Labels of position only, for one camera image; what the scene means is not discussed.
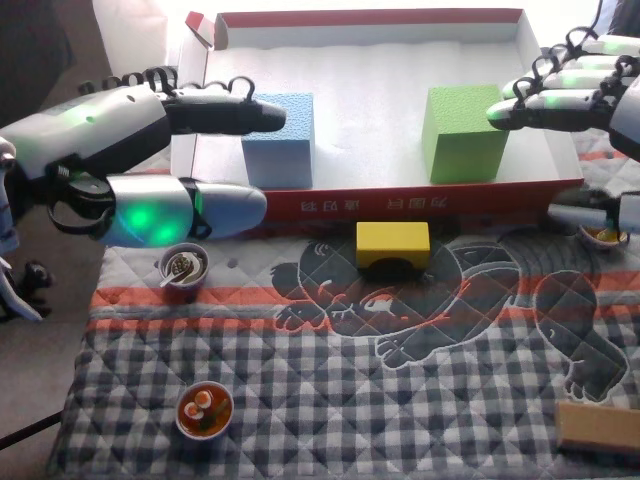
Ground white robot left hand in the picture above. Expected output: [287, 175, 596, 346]
[485, 27, 640, 237]

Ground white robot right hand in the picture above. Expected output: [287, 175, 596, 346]
[0, 65, 288, 249]

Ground green foam cube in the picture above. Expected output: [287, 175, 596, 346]
[421, 84, 510, 184]

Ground blue foam cube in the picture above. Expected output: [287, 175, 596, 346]
[241, 92, 315, 190]

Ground white shallow box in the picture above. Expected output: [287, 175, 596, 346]
[169, 7, 586, 229]

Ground toy bowl yellow noodles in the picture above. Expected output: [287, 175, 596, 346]
[579, 222, 631, 251]

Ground toy bowl green soup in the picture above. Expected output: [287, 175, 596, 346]
[158, 242, 210, 304]

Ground yellow arch block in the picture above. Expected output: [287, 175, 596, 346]
[355, 221, 431, 270]

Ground toy bowl orange egg soup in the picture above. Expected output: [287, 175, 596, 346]
[174, 380, 235, 441]

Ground wooden block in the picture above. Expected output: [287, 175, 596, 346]
[554, 401, 640, 454]

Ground grey checked bear quilt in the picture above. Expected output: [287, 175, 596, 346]
[47, 134, 640, 480]

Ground black cable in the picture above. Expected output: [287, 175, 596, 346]
[0, 413, 66, 451]

